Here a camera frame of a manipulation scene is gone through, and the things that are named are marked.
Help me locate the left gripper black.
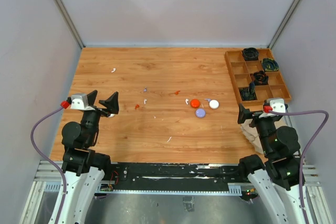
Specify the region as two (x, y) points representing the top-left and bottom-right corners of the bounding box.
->
(81, 90), (119, 145)

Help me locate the wooden compartment tray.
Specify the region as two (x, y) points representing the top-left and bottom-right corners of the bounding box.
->
(225, 48), (291, 106)

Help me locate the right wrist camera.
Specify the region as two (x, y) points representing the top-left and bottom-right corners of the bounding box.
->
(260, 98), (287, 118)

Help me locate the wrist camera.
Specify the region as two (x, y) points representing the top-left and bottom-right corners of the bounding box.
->
(60, 93), (94, 111)
(260, 98), (287, 118)

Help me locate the purple earbud charging case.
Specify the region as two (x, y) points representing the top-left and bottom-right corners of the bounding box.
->
(195, 108), (206, 118)

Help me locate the black orange rolled sock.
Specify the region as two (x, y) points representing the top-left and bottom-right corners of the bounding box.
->
(251, 71), (269, 86)

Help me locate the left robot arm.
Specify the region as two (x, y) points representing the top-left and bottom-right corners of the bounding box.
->
(49, 90), (119, 223)

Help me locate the white earbud charging case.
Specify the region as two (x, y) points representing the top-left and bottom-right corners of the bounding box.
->
(209, 100), (219, 110)

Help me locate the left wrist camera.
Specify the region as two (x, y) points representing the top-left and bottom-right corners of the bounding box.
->
(60, 93), (94, 111)

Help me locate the dark blue rolled sock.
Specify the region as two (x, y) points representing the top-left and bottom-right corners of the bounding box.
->
(239, 82), (257, 101)

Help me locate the beige cloth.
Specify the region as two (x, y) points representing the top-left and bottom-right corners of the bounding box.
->
(240, 119), (287, 155)

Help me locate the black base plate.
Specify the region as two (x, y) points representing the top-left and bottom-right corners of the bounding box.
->
(101, 163), (249, 194)

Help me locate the dark green rolled sock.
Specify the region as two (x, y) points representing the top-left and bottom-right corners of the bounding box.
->
(261, 58), (279, 72)

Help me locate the orange earbud charging case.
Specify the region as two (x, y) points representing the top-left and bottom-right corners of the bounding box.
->
(190, 99), (201, 109)

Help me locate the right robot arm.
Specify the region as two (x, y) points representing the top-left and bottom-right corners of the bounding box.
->
(237, 99), (313, 223)

